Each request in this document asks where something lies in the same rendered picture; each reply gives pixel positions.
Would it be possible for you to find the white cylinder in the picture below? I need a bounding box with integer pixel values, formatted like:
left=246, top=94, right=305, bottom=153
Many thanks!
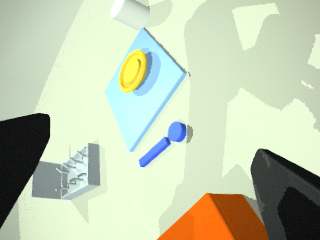
left=111, top=0, right=149, bottom=31

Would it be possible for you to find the light blue mat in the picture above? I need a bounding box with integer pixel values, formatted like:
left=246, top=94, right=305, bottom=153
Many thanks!
left=104, top=28, right=187, bottom=152

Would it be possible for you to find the yellow plate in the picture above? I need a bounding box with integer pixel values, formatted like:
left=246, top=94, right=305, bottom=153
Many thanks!
left=119, top=51, right=147, bottom=93

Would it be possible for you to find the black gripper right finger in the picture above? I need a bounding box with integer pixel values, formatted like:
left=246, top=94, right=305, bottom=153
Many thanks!
left=251, top=148, right=320, bottom=240

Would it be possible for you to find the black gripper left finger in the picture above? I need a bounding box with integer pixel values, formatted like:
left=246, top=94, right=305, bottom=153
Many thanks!
left=0, top=113, right=51, bottom=229

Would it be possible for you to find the blue spoon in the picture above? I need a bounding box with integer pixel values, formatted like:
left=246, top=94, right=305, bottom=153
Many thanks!
left=139, top=121, right=187, bottom=168

